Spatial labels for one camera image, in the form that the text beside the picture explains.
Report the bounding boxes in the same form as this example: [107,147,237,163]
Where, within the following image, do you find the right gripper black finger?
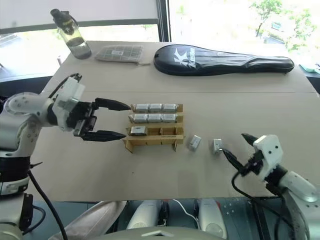
[240,133,257,151]
[222,148,245,174]

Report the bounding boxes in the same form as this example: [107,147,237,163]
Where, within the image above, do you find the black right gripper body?
[240,149,266,175]

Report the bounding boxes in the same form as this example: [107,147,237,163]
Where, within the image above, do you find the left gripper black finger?
[93,97,132,112]
[80,129,127,143]

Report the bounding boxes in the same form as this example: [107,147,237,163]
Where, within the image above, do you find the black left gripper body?
[66,100,98,137]

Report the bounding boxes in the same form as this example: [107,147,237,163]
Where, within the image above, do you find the cardboard divider tray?
[122,103,187,154]

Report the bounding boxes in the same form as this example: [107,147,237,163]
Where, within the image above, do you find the clear plastic zip bag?
[94,44,145,65]

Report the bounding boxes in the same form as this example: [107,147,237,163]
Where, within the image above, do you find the white rounded robot leg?
[125,199,164,231]
[198,198,229,240]

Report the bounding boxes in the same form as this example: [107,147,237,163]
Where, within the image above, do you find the clear water bottle black lid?
[50,8,93,60]

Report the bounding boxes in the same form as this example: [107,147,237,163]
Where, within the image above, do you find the beige rounded cover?
[48,200,128,240]

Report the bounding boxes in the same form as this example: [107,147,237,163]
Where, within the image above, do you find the black racket case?
[152,44,295,77]

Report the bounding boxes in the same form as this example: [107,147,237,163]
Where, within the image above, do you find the pale green object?
[298,61,320,75]

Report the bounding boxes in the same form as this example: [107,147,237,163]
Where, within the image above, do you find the white roller blind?
[0,0,160,35]

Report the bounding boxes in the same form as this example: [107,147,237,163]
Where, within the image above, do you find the grey robot torso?
[98,225,227,240]

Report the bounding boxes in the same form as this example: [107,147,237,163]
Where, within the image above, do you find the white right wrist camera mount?
[252,134,285,181]

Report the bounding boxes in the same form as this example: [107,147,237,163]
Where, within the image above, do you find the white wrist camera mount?
[52,76,86,133]
[252,134,285,181]

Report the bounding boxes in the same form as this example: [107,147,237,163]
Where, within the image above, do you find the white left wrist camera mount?
[52,76,86,133]

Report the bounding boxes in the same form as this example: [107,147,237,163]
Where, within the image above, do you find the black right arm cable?
[230,171,305,240]

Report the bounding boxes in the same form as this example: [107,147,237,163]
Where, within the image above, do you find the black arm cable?
[230,171,305,240]
[26,72,83,240]

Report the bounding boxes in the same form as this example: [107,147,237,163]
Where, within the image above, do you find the thin white cable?
[171,198,201,224]

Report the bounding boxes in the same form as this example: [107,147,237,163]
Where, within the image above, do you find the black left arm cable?
[26,72,83,240]

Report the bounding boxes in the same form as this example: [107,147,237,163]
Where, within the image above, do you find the dark window frame post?
[155,0,172,43]

